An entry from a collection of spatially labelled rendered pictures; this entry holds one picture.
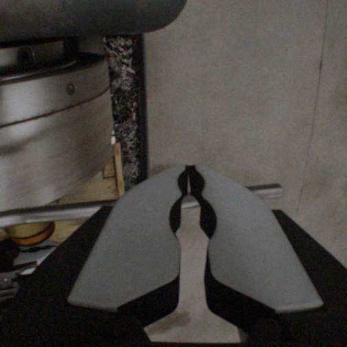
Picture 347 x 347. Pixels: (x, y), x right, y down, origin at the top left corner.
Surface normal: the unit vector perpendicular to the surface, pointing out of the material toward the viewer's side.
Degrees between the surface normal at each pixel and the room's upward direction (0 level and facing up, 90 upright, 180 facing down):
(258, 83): 0
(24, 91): 27
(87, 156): 48
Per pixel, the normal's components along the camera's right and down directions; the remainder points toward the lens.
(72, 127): 0.87, 0.25
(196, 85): 0.30, 0.48
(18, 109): 0.70, 0.36
